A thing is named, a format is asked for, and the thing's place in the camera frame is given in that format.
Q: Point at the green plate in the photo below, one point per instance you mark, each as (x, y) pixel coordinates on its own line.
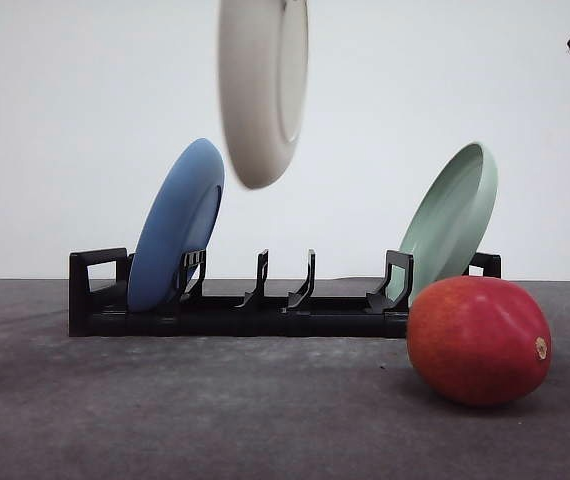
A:
(451, 221)

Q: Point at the blue plate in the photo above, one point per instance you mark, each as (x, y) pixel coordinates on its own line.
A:
(180, 218)

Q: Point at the black plastic dish rack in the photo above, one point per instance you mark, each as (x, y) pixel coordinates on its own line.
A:
(99, 302)

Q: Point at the white plate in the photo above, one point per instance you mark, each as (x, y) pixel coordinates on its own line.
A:
(263, 56)

